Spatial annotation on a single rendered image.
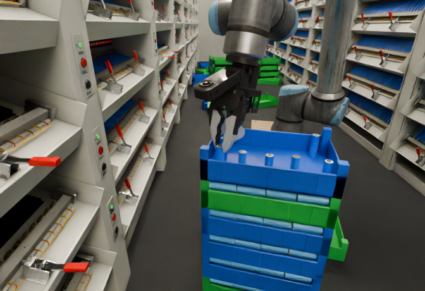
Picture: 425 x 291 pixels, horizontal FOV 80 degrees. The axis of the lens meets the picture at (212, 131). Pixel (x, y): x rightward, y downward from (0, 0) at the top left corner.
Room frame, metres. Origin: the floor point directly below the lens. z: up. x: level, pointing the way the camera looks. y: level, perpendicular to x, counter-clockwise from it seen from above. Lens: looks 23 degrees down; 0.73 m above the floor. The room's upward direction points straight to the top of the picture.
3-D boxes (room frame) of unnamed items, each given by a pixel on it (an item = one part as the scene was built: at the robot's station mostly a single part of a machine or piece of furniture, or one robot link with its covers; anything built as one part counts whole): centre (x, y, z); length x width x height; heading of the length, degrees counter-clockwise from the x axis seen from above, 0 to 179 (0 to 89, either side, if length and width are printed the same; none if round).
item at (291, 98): (1.33, -0.44, 0.34); 0.17 x 0.15 x 0.18; 52
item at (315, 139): (0.59, -0.27, 0.44); 0.02 x 0.02 x 0.06
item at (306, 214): (0.55, -0.14, 0.36); 0.30 x 0.20 x 0.08; 76
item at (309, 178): (0.55, -0.14, 0.44); 0.30 x 0.20 x 0.08; 76
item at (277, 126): (1.33, -0.43, 0.20); 0.19 x 0.19 x 0.10
